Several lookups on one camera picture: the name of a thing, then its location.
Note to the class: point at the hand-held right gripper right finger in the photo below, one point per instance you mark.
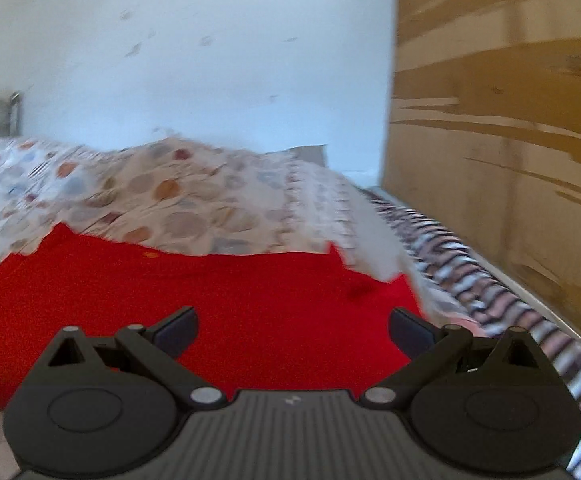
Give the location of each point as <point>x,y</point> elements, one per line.
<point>410,331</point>

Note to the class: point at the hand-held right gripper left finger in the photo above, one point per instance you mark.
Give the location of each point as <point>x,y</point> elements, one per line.
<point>178,330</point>

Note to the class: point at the red knit sweater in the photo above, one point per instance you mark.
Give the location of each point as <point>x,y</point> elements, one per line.
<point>250,305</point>

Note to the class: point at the striped bed sheet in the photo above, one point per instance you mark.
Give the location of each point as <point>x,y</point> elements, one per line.
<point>500,310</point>

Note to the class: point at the patterned white quilt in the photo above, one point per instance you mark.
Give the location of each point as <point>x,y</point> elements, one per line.
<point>195,200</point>

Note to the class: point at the grey pillow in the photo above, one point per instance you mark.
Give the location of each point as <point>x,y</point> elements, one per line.
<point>313,155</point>

